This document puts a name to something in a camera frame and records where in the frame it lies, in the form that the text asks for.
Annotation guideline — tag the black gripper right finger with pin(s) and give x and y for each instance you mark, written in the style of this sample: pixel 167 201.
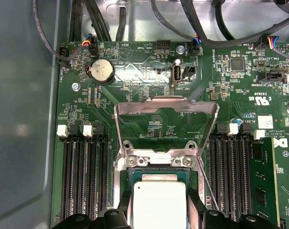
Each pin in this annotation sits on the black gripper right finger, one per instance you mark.
pixel 213 220

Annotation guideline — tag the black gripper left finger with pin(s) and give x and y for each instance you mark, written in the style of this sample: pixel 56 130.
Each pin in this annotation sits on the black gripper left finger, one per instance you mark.
pixel 110 220

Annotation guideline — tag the silver CPU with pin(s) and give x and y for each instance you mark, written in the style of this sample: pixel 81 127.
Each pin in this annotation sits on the silver CPU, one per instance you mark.
pixel 158 207

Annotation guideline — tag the CPU socket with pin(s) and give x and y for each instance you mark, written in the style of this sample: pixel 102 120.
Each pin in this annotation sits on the CPU socket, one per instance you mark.
pixel 117 183

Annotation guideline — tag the black RAM slot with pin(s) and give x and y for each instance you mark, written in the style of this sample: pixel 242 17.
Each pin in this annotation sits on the black RAM slot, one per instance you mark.
pixel 64 179
pixel 242 171
pixel 102 176
pixel 88 179
pixel 216 167
pixel 227 171
pixel 76 179

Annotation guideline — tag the green RAM stick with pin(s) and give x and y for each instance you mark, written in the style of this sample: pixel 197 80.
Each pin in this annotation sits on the green RAM stick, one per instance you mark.
pixel 261 167

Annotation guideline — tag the black and grey PC case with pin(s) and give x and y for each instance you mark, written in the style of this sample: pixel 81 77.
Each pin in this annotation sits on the black and grey PC case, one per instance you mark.
pixel 20 119

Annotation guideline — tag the silver motherboard screw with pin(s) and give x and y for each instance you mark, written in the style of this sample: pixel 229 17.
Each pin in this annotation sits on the silver motherboard screw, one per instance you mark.
pixel 75 86
pixel 180 49

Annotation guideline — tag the green motherboard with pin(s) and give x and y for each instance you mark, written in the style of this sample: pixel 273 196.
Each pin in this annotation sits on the green motherboard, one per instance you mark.
pixel 206 78

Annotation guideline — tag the silver coin cell battery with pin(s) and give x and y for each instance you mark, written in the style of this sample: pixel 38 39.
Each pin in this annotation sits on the silver coin cell battery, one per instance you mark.
pixel 101 71

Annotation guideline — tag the black fan connector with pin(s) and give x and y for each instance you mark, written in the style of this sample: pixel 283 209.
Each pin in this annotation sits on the black fan connector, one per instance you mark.
pixel 195 47
pixel 63 53
pixel 94 48
pixel 261 44

